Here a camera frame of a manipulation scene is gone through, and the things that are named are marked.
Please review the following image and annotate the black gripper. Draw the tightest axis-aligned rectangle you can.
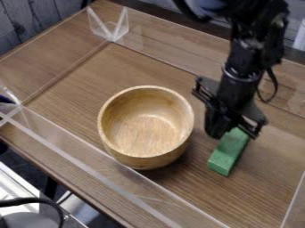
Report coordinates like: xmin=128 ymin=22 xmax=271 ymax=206
xmin=192 ymin=67 xmax=268 ymax=139

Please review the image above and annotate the green rectangular block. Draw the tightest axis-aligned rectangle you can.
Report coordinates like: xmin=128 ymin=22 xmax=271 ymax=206
xmin=208 ymin=128 xmax=249 ymax=176

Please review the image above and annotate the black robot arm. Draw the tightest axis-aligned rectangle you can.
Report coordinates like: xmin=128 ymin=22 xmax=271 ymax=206
xmin=173 ymin=0 xmax=290 ymax=139

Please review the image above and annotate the brown wooden bowl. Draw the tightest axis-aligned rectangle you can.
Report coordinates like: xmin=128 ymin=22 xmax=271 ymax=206
xmin=98 ymin=85 xmax=195 ymax=170

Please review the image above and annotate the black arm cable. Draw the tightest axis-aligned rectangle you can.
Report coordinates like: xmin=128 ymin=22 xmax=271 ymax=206
xmin=256 ymin=67 xmax=280 ymax=104

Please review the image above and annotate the clear acrylic front wall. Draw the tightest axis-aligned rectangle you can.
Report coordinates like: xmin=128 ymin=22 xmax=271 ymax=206
xmin=0 ymin=83 xmax=232 ymax=228

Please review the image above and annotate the clear acrylic corner bracket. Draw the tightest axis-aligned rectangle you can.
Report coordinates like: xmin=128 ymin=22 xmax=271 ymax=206
xmin=86 ymin=7 xmax=129 ymax=42

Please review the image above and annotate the grey metal base plate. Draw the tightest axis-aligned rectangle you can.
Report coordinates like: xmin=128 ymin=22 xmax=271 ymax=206
xmin=0 ymin=161 xmax=92 ymax=228

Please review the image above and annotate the black cable loop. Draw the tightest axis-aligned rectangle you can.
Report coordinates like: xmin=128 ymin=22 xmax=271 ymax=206
xmin=0 ymin=197 xmax=66 ymax=228

